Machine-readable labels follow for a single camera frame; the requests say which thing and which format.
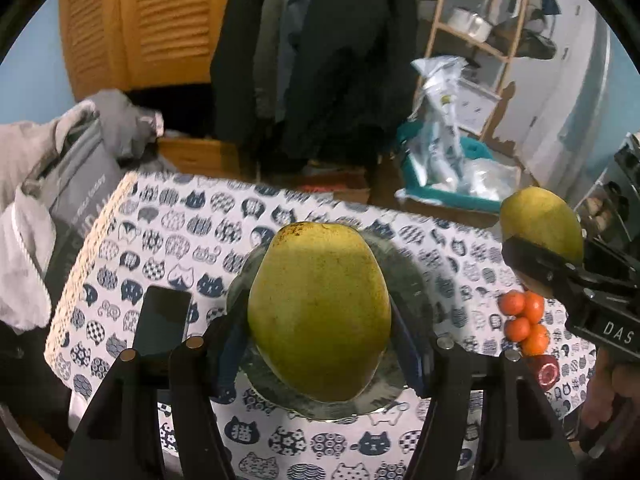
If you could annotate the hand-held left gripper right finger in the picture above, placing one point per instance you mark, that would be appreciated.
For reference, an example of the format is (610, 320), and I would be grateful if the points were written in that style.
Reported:
(407, 355)

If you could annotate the white box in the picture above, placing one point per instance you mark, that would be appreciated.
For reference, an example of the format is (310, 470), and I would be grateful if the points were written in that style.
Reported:
(477, 105)

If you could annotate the grey printed tote bag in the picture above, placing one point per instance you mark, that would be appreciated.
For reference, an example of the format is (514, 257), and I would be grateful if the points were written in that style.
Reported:
(85, 180)

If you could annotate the black hanging coat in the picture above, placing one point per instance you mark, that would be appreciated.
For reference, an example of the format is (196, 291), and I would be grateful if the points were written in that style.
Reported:
(350, 60)

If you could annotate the wooden cabinet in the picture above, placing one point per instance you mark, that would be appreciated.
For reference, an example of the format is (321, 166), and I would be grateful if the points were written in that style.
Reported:
(200, 157)

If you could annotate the tall plastic packet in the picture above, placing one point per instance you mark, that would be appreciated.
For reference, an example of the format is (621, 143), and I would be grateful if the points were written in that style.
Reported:
(440, 110)

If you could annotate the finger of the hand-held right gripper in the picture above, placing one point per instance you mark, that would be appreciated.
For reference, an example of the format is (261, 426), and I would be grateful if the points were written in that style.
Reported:
(540, 265)
(610, 260)

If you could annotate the small tangerine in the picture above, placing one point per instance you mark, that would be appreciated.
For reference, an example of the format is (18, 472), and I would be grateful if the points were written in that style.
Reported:
(535, 306)
(536, 341)
(517, 328)
(511, 304)

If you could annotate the clear glass plate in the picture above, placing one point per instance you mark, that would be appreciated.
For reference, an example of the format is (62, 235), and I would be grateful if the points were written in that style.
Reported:
(405, 285)

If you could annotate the light grey hooded jacket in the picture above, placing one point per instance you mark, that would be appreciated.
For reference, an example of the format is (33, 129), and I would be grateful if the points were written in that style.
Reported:
(20, 240)

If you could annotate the person's right hand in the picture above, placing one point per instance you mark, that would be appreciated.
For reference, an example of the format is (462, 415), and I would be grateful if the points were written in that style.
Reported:
(605, 400)

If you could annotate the large green pear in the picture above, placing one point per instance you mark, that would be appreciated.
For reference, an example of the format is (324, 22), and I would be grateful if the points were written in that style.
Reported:
(320, 310)

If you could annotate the wooden shelf rack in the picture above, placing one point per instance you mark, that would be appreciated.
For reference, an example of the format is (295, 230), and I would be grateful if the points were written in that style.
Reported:
(512, 35)

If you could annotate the brown box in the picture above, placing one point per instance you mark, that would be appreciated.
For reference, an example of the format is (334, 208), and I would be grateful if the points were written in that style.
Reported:
(332, 187)

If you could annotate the grey hanging jacket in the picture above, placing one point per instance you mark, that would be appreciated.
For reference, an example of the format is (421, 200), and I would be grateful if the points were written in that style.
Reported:
(265, 50)

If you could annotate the dark grey jacket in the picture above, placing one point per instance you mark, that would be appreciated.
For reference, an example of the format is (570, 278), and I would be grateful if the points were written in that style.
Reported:
(120, 120)

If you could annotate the cardboard box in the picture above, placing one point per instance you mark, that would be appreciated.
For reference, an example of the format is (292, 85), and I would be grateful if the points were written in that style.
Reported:
(450, 215)

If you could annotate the small red apple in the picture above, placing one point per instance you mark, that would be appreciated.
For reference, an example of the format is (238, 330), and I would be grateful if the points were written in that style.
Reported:
(545, 372)

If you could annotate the clear plastic bag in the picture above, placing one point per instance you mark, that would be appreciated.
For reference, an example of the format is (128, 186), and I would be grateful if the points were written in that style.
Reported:
(487, 177)

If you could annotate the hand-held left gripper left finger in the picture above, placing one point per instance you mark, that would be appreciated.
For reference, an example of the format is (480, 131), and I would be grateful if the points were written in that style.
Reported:
(234, 355)

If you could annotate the teal box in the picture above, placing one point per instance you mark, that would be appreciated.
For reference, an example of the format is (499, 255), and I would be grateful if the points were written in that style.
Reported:
(407, 135)

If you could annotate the dark cloth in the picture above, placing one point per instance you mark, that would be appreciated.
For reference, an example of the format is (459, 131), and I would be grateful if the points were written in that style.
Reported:
(540, 42)

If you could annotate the cat print tablecloth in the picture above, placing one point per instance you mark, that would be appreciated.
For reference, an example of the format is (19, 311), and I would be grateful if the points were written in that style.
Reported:
(175, 240)

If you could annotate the black smartphone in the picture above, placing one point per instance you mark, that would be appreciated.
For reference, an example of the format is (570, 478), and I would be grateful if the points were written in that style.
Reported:
(162, 320)

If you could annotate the wooden louvered door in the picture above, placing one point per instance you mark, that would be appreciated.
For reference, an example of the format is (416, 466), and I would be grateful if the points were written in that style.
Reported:
(90, 30)
(175, 15)

